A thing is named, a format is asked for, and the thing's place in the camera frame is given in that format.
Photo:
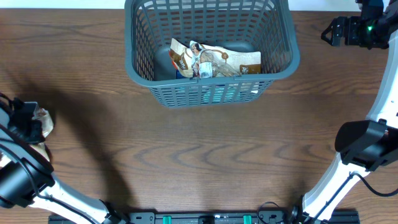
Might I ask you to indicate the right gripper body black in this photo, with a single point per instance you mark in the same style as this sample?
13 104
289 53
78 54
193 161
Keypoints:
371 32

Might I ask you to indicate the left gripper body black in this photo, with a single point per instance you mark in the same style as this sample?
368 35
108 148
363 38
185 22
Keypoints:
25 127

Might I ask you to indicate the light teal wipes packet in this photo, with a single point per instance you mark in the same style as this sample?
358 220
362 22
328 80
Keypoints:
224 93

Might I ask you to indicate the cream snack pouch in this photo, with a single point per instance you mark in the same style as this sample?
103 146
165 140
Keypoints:
182 57

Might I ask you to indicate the blue carton box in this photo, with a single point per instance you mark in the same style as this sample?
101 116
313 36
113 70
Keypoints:
178 75

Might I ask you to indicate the orange spaghetti packet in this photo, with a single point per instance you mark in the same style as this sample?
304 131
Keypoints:
172 60

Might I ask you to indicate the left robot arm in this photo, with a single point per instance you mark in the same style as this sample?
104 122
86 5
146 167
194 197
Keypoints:
27 176

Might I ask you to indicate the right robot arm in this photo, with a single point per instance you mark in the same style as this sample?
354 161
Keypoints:
361 146

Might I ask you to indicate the grey plastic basket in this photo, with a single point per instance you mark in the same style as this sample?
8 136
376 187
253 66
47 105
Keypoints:
242 26

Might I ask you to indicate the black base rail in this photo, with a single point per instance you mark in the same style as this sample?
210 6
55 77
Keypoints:
265 216

